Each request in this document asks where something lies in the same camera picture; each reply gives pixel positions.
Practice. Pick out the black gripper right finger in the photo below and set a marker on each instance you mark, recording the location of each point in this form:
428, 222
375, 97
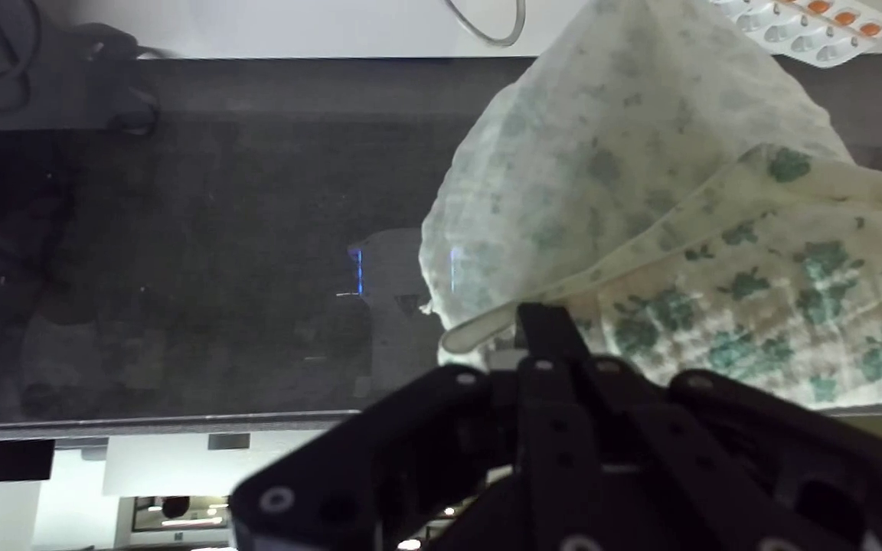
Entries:
755, 469

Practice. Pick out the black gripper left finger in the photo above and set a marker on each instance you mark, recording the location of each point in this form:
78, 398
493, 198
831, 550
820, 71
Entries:
383, 473

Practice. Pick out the white patterned cloth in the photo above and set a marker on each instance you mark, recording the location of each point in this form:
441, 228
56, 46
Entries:
680, 198

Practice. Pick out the white power strip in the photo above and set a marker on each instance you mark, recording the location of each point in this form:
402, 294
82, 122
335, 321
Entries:
812, 30

